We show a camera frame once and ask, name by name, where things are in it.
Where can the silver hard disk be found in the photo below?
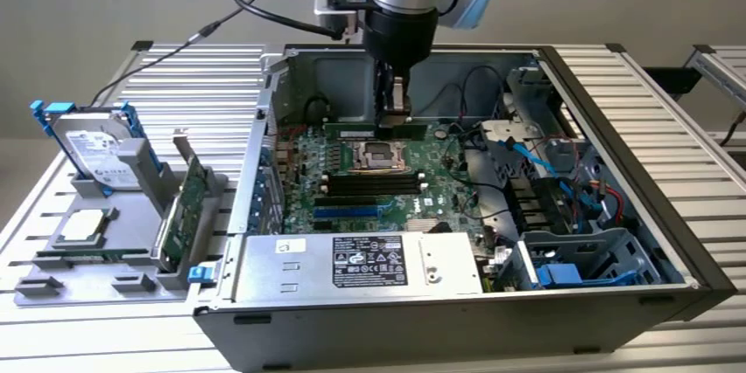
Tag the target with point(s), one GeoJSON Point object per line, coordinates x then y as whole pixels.
{"type": "Point", "coordinates": [96, 150]}

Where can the black RAM slot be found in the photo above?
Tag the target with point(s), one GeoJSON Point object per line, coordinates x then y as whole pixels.
{"type": "Point", "coordinates": [372, 181]}
{"type": "Point", "coordinates": [372, 191]}
{"type": "Point", "coordinates": [372, 175]}
{"type": "Point", "coordinates": [372, 186]}

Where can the silver CPU chip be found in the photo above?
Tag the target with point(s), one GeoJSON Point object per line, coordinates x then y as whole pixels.
{"type": "Point", "coordinates": [84, 225]}

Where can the grey optical drive cage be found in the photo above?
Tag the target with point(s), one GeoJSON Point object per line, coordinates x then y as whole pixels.
{"type": "Point", "coordinates": [524, 128]}

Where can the blue disk carrier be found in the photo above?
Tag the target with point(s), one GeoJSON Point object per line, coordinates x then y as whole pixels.
{"type": "Point", "coordinates": [57, 107]}

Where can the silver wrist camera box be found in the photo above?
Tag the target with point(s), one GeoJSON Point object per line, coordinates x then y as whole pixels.
{"type": "Point", "coordinates": [335, 8]}

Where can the green graphics card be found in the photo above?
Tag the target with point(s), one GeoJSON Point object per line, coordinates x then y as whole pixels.
{"type": "Point", "coordinates": [190, 211]}

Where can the CPU socket with metal frame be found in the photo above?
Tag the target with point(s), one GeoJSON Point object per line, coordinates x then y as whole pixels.
{"type": "Point", "coordinates": [375, 154]}

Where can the grey parts rack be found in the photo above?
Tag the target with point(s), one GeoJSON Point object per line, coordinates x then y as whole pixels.
{"type": "Point", "coordinates": [81, 285]}

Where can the silver power supply unit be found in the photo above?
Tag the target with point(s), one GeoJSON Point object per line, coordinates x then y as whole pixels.
{"type": "Point", "coordinates": [303, 268]}

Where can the green motherboard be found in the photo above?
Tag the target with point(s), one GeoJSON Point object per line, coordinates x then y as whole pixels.
{"type": "Point", "coordinates": [402, 207]}

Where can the short black expansion slot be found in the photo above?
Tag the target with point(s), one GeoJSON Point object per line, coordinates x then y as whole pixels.
{"type": "Point", "coordinates": [328, 226]}

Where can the open grey PC case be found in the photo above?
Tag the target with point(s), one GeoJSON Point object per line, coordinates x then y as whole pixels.
{"type": "Point", "coordinates": [443, 329]}

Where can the silver chipset heatsink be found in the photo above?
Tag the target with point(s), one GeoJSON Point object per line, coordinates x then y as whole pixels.
{"type": "Point", "coordinates": [428, 226]}

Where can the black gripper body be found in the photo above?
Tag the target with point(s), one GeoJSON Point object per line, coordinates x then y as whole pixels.
{"type": "Point", "coordinates": [402, 36]}

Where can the long black expansion slot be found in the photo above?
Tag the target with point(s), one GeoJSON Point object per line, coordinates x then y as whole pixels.
{"type": "Point", "coordinates": [343, 202]}

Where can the grey disk bay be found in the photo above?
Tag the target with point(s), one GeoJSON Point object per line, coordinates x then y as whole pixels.
{"type": "Point", "coordinates": [601, 255]}

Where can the aluminium slat side table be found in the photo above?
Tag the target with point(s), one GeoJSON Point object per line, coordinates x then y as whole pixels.
{"type": "Point", "coordinates": [719, 71]}

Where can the blue expansion slot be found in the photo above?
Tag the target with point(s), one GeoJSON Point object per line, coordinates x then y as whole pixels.
{"type": "Point", "coordinates": [343, 213]}

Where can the green RAM stick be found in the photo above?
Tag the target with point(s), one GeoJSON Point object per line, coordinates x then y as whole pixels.
{"type": "Point", "coordinates": [350, 132]}

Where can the blue case latch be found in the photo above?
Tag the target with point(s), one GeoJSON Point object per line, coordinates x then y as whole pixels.
{"type": "Point", "coordinates": [199, 274]}

